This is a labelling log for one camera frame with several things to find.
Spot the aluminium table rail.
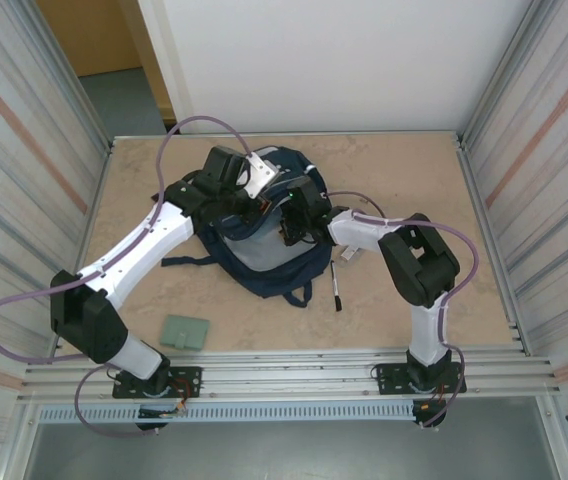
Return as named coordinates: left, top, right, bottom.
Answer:
left=17, top=348, right=563, bottom=401

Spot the pale green wallet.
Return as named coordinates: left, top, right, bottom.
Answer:
left=159, top=314, right=210, bottom=350

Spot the navy blue backpack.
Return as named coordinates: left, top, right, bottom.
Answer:
left=161, top=144, right=333, bottom=309

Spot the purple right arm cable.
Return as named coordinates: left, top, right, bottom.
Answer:
left=327, top=190, right=481, bottom=430

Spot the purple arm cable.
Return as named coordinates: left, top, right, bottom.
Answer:
left=0, top=115, right=253, bottom=439
left=327, top=190, right=481, bottom=430

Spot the white door frame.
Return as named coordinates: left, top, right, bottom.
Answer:
left=136, top=0, right=199, bottom=135

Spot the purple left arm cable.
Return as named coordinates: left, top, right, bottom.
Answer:
left=0, top=115, right=253, bottom=439

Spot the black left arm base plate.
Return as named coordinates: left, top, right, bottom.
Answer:
left=111, top=365, right=203, bottom=400

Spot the brown wooden door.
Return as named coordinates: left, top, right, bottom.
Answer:
left=36, top=0, right=178, bottom=126

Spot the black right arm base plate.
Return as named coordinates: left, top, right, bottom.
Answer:
left=371, top=362, right=466, bottom=396

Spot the black marker pen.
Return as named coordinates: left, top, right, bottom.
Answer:
left=328, top=259, right=344, bottom=310

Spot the grey slotted cable duct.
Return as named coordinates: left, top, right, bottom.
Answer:
left=37, top=402, right=418, bottom=424

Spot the small white eraser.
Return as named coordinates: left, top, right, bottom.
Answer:
left=339, top=244, right=365, bottom=266

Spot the aluminium frame post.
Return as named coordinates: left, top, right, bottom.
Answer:
left=456, top=0, right=550, bottom=149
left=51, top=0, right=117, bottom=151

